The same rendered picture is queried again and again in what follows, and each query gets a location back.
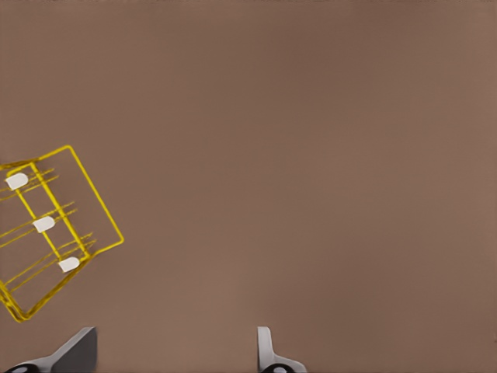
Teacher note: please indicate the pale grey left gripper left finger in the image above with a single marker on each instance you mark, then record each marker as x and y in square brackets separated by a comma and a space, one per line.
[74, 353]

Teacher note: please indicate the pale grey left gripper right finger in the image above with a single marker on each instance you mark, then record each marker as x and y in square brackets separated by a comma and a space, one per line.
[267, 349]

